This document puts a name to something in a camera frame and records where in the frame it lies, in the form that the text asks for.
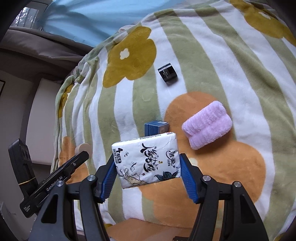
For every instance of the small beige jar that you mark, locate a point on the small beige jar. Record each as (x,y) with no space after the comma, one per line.
(84,147)

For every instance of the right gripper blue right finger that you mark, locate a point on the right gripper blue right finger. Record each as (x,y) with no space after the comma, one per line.
(241,220)

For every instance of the cardboard box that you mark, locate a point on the cardboard box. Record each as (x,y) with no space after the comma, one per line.
(134,229)

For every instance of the pink towel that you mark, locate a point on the pink towel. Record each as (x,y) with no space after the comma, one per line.
(207,125)

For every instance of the brown drape left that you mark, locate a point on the brown drape left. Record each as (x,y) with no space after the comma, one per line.
(32,54)

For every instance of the floral striped fleece blanket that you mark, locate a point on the floral striped fleece blanket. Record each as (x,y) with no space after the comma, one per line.
(239,53)

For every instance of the white floral tissue pack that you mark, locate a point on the white floral tissue pack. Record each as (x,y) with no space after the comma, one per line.
(147,160)

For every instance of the small black jar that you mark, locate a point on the small black jar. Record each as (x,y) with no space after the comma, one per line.
(167,73)

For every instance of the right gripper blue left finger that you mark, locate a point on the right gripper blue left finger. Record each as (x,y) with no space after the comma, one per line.
(56,220)

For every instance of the light blue window curtain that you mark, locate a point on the light blue window curtain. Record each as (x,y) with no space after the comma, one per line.
(91,22)

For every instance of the small dark blue box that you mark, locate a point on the small dark blue box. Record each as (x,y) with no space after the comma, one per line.
(155,127)

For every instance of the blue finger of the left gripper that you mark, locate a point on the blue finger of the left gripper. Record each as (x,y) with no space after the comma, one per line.
(67,166)

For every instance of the white bedside cushion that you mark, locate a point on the white bedside cushion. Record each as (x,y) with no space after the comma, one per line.
(41,124)

